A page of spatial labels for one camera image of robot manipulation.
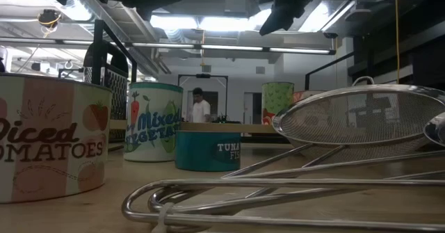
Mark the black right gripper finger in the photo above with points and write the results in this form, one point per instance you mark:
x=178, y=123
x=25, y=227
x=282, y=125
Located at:
x=280, y=17

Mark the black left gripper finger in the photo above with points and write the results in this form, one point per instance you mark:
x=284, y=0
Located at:
x=160, y=0

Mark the mixed vegetables can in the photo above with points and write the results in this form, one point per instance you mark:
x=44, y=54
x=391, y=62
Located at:
x=153, y=121

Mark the teal tuna fish can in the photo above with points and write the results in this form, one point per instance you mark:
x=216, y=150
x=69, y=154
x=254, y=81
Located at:
x=205, y=153

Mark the diced tomatoes can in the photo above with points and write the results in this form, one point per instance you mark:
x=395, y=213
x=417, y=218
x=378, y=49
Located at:
x=52, y=139

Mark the long LED light bar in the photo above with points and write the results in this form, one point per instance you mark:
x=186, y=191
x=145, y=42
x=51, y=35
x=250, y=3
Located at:
x=229, y=47

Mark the person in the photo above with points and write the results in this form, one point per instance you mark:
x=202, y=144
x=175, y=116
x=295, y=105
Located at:
x=201, y=111

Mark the large metal mesh strainer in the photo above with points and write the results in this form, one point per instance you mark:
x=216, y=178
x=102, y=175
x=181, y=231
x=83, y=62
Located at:
x=347, y=118

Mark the medium metal mesh strainer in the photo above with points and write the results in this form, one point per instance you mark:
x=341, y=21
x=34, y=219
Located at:
x=436, y=128

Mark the white zip tie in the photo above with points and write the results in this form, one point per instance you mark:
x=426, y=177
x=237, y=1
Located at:
x=161, y=219

